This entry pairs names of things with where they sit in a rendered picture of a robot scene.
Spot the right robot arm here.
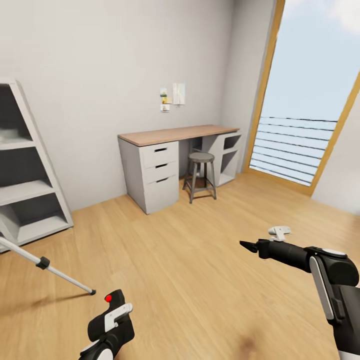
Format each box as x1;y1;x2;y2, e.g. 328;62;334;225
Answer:
239;226;360;360

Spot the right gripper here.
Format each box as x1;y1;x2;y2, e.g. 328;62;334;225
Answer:
239;239;295;266

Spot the camera tripod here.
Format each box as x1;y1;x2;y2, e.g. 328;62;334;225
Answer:
0;237;96;295

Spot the digital camera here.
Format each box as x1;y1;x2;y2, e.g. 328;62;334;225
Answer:
87;289;130;342

